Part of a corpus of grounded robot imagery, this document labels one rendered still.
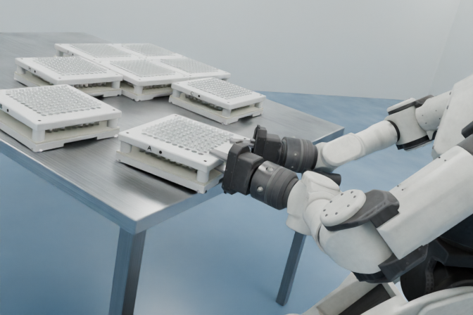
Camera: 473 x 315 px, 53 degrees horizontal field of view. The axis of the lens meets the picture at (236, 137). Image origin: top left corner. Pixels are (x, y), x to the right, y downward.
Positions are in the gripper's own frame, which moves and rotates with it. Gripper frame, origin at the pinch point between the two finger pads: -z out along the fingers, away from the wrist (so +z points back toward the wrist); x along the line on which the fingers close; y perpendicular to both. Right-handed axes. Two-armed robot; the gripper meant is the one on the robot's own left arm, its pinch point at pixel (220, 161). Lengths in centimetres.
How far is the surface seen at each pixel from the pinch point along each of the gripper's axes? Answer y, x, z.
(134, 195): -18.4, 6.6, -8.1
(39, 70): 4, -1, -72
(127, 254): -23.1, 16.8, -3.6
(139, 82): 28, 0, -53
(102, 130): -3.9, 3.9, -34.5
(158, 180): -8.7, 6.6, -10.0
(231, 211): 129, 89, -64
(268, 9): 385, -4, -209
